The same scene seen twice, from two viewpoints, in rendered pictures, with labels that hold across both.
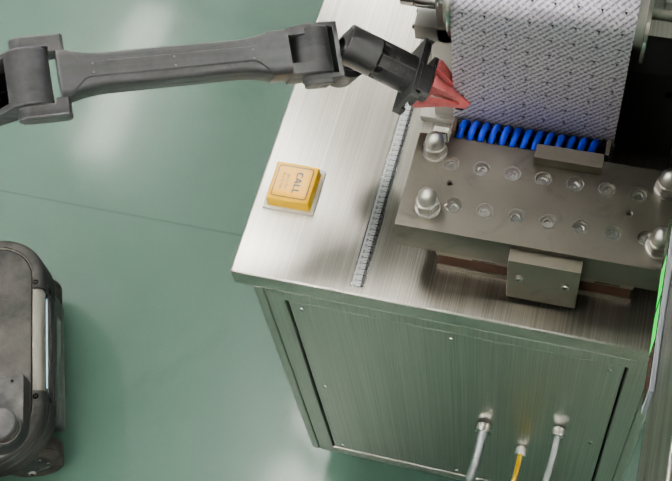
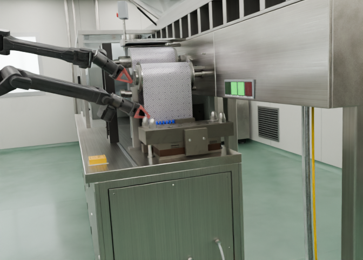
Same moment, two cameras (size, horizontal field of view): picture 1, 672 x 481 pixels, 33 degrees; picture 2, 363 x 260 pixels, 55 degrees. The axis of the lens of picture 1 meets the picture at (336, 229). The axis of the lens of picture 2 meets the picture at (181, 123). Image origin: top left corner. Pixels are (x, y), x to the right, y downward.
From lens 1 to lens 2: 1.42 m
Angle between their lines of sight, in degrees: 61
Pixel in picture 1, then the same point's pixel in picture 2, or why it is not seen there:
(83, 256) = not seen: outside the picture
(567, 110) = (178, 110)
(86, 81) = (35, 76)
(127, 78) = (49, 79)
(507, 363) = (194, 194)
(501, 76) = (158, 99)
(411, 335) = (158, 191)
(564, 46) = (174, 80)
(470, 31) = (148, 81)
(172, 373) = not seen: outside the picture
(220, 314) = not seen: outside the picture
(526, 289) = (192, 147)
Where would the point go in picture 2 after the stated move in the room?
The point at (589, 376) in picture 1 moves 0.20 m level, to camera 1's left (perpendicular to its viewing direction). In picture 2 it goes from (221, 186) to (188, 199)
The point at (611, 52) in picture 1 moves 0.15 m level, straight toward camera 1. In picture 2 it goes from (186, 80) to (197, 79)
